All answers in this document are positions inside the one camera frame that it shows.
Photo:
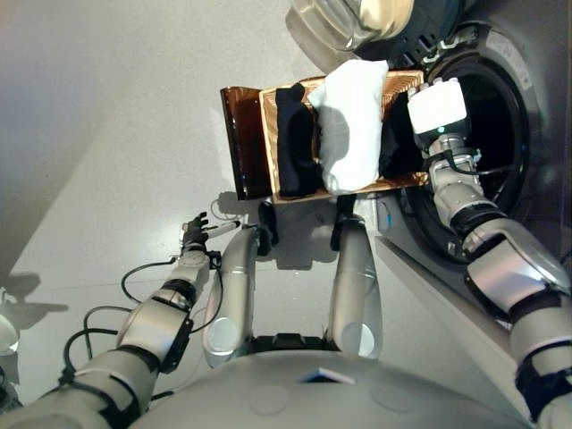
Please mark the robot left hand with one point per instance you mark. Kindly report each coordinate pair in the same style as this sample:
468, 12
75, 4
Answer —
194, 234

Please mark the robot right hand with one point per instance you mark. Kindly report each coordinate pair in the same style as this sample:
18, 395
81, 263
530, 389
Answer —
438, 107

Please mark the black garment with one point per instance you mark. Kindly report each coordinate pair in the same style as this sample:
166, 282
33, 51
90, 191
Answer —
397, 147
290, 147

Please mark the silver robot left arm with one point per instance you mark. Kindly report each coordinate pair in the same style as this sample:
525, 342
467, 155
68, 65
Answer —
147, 326

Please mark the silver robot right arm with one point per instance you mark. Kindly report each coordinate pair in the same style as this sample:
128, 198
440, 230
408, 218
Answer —
500, 254

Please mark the dark grey washing machine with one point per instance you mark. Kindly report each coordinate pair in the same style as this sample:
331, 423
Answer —
549, 134

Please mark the round glass washing machine door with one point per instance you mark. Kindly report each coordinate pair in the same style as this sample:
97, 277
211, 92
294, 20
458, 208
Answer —
330, 22

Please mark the rectangular wicker laundry basket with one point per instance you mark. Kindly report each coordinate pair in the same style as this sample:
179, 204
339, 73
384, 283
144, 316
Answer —
397, 89

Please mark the white garment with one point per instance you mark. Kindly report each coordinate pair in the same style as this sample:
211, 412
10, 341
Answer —
348, 125

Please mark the brown wooden stool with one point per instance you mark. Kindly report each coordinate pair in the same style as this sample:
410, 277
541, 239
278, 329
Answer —
246, 143

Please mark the silver robot right leg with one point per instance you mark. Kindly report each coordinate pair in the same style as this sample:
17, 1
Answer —
355, 277

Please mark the white round object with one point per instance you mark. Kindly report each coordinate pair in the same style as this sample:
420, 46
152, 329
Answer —
8, 335

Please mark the grey robot torso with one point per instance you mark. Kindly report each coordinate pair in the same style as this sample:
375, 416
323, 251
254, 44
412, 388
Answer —
335, 393

